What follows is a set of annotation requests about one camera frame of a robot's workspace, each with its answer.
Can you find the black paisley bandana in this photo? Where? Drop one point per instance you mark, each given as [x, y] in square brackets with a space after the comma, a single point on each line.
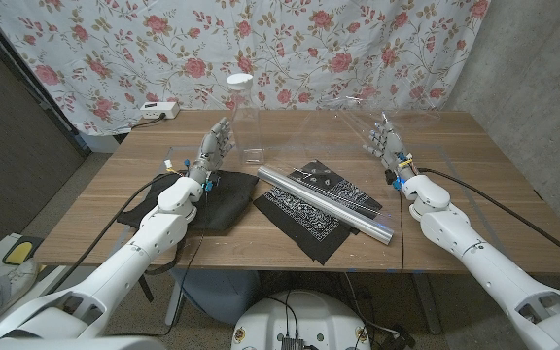
[309, 228]

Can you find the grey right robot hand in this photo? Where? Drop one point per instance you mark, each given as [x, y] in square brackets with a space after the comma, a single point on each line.
[391, 146]

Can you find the blue-grey chair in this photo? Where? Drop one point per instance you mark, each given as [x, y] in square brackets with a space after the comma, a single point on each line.
[217, 291]

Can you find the white power strip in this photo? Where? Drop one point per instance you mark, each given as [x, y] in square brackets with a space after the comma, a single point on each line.
[159, 111]

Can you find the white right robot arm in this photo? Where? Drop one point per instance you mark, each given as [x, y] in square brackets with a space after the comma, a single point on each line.
[479, 262]

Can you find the grey table leg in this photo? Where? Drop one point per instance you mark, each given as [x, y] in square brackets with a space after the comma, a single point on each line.
[426, 301]

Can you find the floral rose backdrop cloth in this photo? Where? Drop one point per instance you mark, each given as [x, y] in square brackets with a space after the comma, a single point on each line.
[309, 48]

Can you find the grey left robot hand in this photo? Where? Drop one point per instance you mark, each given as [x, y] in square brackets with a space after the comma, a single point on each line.
[212, 146]

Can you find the yellow and black foot pedal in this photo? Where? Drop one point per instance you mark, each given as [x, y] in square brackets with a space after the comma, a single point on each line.
[17, 253]

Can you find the clear carafe with white lid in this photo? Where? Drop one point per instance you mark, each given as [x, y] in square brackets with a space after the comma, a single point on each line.
[239, 81]

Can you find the white sneaker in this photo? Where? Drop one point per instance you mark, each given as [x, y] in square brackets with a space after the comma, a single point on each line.
[20, 277]

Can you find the black apron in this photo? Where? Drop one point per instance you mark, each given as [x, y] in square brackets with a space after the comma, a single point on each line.
[226, 199]

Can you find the dark mesh partition panel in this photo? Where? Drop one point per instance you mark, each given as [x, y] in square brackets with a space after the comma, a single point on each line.
[8, 160]

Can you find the transparent cling film sheet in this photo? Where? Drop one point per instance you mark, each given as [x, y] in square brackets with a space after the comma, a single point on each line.
[338, 131]

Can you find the silver cling film roll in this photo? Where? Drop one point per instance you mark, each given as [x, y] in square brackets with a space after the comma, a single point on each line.
[324, 204]

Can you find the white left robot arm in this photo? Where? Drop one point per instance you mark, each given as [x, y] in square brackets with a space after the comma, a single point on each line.
[129, 253]

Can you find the white robot torso base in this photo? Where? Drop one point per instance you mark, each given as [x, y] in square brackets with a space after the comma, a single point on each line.
[304, 316]

